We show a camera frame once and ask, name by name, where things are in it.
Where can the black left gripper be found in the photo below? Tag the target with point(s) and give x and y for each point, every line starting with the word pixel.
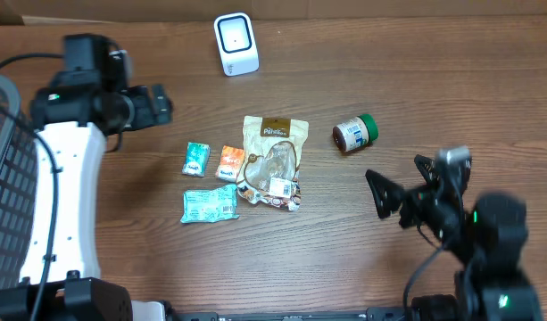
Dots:
pixel 142 94

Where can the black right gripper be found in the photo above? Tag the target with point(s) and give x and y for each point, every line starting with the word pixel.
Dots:
pixel 410 199

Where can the small teal box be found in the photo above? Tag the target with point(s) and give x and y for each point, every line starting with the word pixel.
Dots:
pixel 197 156

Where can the green lid jar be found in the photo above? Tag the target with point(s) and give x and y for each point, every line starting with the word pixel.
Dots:
pixel 355 133

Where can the small orange box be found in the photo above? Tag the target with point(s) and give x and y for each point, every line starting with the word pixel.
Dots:
pixel 231 161

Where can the teal snack packet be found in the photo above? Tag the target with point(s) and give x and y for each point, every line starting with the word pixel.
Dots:
pixel 210 206

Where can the beige snack pouch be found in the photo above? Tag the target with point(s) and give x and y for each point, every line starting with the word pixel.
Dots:
pixel 272 159

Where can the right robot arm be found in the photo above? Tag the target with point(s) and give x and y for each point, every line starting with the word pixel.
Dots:
pixel 487 240

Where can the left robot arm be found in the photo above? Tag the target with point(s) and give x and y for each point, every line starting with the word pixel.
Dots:
pixel 71 120

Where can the white barcode scanner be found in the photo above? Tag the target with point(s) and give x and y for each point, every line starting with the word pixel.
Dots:
pixel 236 43

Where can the grey plastic mesh basket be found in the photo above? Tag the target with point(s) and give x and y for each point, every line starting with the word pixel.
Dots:
pixel 18 180

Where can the brown cardboard backdrop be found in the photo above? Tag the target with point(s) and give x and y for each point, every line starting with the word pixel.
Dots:
pixel 23 11

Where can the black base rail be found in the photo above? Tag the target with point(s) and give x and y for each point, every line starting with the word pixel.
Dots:
pixel 370 314

